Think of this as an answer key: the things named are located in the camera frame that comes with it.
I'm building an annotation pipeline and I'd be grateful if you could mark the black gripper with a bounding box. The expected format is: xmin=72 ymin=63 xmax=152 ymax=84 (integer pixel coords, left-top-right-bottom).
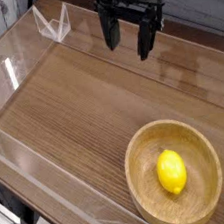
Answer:
xmin=95 ymin=0 xmax=165 ymax=60

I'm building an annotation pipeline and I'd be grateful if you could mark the yellow lemon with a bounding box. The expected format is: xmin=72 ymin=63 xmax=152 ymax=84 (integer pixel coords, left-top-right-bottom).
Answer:
xmin=156 ymin=149 xmax=188 ymax=195

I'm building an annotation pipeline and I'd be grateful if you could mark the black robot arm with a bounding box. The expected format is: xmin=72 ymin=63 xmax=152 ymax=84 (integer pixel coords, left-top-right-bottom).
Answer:
xmin=95 ymin=0 xmax=165 ymax=60

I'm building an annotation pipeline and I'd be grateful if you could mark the brown wooden bowl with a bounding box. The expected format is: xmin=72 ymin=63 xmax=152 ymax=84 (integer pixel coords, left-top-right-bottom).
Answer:
xmin=124 ymin=119 xmax=223 ymax=224

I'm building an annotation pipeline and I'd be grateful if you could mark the clear acrylic corner bracket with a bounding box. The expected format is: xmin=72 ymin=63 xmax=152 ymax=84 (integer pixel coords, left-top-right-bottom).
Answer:
xmin=32 ymin=4 xmax=71 ymax=43

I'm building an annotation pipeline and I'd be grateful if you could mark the clear acrylic barrier wall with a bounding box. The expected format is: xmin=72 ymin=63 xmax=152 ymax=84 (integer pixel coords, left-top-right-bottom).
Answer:
xmin=0 ymin=129 xmax=148 ymax=224

